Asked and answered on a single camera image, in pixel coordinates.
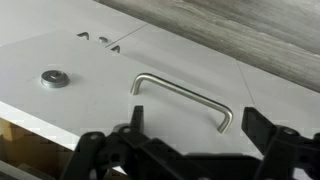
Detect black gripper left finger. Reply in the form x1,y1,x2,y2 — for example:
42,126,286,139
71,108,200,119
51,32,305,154
60,105,188,180

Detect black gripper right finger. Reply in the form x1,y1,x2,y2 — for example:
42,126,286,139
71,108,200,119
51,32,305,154
240,106,320,180

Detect white drawer with wooden interior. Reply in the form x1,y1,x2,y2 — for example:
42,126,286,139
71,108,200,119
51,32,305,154
0,29,265,180

